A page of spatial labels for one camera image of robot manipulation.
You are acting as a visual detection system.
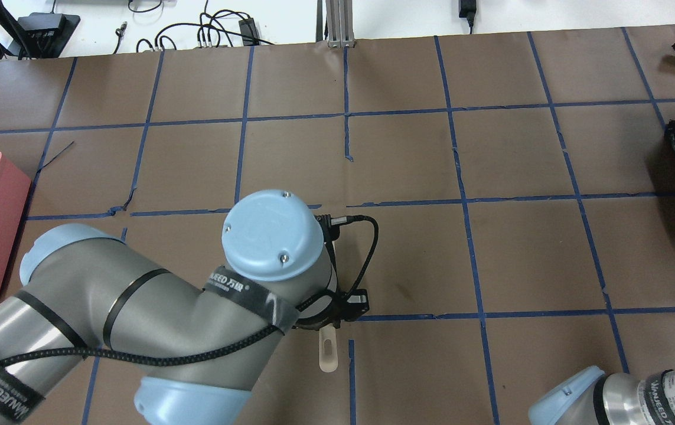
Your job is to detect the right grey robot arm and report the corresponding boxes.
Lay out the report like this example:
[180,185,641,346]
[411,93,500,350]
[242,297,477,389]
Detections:
[528,365,675,424]

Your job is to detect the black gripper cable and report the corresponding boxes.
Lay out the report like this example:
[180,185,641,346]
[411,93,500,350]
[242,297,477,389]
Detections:
[0,214,379,378]

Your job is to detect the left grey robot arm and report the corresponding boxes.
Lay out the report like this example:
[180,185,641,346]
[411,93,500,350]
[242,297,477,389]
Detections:
[0,190,379,424]

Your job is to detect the aluminium frame post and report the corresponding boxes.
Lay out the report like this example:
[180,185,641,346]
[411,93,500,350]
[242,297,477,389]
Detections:
[316,1,356,48]

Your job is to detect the cream hand brush black bristles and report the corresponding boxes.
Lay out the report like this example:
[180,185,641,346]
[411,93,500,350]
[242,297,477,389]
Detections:
[318,325,339,373]

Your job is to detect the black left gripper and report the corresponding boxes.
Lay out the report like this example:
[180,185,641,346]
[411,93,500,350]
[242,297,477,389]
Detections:
[314,277,370,329]

